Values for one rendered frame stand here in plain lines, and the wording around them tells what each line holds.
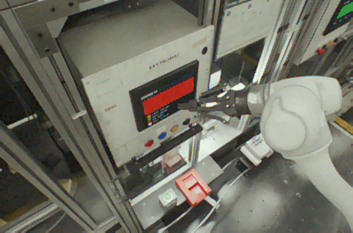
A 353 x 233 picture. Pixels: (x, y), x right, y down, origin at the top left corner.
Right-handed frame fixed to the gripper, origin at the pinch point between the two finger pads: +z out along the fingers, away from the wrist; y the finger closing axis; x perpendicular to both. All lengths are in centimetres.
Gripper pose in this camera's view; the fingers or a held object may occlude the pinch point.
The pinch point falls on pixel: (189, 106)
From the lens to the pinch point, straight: 79.0
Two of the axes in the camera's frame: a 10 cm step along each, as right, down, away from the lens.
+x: 5.5, 2.1, 8.1
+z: -8.3, 0.7, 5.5
